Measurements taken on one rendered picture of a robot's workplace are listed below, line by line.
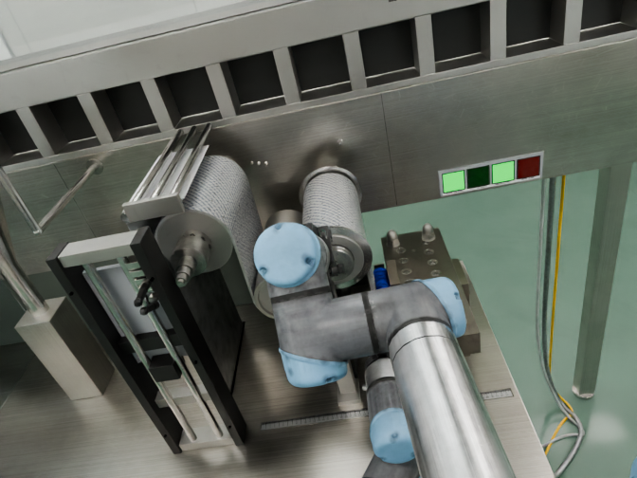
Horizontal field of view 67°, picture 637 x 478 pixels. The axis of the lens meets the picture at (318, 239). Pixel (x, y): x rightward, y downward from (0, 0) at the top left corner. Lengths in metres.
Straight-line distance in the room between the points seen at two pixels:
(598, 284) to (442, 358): 1.38
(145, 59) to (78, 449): 0.90
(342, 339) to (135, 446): 0.79
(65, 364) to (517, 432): 1.03
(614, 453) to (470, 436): 1.73
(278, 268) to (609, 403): 1.89
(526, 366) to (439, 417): 1.90
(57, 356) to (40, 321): 0.11
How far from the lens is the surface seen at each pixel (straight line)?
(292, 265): 0.54
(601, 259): 1.77
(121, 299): 0.91
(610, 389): 2.33
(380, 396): 0.81
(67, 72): 1.23
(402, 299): 0.56
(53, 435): 1.41
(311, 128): 1.14
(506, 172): 1.26
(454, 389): 0.47
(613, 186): 1.63
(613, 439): 2.19
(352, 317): 0.55
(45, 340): 1.31
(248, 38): 1.10
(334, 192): 1.01
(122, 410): 1.35
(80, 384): 1.40
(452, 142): 1.20
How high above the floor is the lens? 1.79
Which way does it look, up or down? 33 degrees down
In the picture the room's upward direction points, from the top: 15 degrees counter-clockwise
